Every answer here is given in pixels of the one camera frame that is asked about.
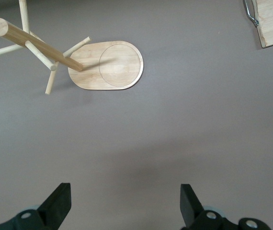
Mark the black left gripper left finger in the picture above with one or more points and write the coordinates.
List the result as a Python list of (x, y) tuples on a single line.
[(55, 206)]

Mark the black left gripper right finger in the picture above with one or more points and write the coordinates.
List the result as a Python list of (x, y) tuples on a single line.
[(190, 208)]

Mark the wooden cup rack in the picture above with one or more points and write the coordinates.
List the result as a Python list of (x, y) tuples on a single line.
[(117, 67)]

